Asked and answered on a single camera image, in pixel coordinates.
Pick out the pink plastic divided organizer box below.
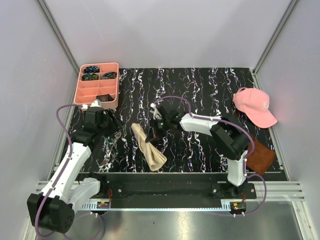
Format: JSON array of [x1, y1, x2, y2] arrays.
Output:
[[73, 62, 120, 109]]

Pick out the black marbled table mat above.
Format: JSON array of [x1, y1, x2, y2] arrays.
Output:
[[80, 67, 275, 174]]

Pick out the grey slotted cable duct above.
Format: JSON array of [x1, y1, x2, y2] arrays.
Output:
[[80, 201, 110, 211]]

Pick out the green handled clear utensil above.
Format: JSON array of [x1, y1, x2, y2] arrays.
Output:
[[102, 136, 120, 163]]

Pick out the brown suede cloth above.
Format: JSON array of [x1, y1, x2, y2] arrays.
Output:
[[246, 134, 276, 176]]

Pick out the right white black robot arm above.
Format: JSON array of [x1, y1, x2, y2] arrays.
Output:
[[145, 103, 250, 199]]

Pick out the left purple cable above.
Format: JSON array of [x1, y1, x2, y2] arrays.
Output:
[[34, 103, 105, 238]]

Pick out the pink baseball cap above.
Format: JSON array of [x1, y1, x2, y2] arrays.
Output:
[[232, 87, 278, 129]]

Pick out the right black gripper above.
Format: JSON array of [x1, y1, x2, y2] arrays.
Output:
[[146, 117, 171, 143]]

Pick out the blue patterned object right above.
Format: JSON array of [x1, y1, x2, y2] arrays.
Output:
[[101, 71, 117, 80]]

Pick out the blue yellow patterned object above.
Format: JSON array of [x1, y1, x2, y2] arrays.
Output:
[[81, 72, 99, 81]]

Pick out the purple cable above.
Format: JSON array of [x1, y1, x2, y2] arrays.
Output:
[[34, 103, 105, 238], [151, 96, 268, 216]]

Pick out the left orange connector box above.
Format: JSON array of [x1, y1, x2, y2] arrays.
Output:
[[97, 201, 110, 209]]

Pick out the beige cloth napkin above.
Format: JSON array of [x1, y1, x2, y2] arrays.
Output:
[[131, 123, 167, 172]]

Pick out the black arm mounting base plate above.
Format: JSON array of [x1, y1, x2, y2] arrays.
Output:
[[92, 172, 257, 211]]

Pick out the silver ornate fork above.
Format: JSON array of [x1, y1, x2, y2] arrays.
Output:
[[100, 132, 122, 166]]

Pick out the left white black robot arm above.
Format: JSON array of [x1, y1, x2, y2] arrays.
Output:
[[26, 99, 123, 238]]

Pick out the blue patterned object top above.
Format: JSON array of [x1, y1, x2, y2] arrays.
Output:
[[83, 65, 100, 74]]

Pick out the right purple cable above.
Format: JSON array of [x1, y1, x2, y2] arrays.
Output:
[[151, 96, 268, 216]]

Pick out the dark patterned object in box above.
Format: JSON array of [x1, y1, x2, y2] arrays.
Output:
[[96, 94, 114, 102]]

